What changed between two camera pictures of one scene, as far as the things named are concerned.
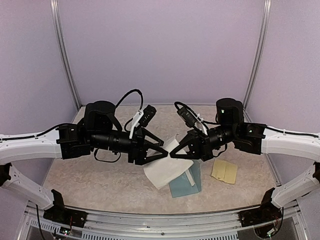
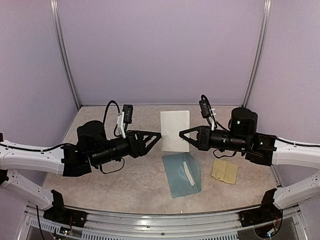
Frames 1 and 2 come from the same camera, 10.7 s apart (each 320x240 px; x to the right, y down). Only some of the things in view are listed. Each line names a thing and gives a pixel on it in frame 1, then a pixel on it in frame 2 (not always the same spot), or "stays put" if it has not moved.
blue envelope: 189,182 stays put
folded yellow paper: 224,171 stays put
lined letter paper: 159,173 -> 172,123
